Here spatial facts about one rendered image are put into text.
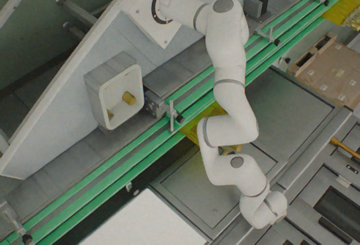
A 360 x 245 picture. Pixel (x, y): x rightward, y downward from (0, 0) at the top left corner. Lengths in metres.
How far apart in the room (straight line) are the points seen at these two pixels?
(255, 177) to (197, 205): 0.47
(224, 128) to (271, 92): 0.93
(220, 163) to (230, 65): 0.27
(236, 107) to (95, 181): 0.61
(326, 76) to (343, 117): 3.64
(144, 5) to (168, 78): 0.37
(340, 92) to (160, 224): 4.21
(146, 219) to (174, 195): 0.15
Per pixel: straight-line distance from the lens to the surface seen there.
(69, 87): 1.28
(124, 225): 1.46
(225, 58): 1.01
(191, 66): 1.55
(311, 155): 1.70
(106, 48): 1.30
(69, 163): 1.42
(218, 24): 1.03
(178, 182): 1.54
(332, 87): 5.39
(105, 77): 1.27
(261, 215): 1.26
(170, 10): 1.25
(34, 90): 2.01
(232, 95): 1.00
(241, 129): 1.00
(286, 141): 1.75
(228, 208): 1.49
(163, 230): 1.44
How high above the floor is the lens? 1.61
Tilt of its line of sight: 28 degrees down
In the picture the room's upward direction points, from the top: 126 degrees clockwise
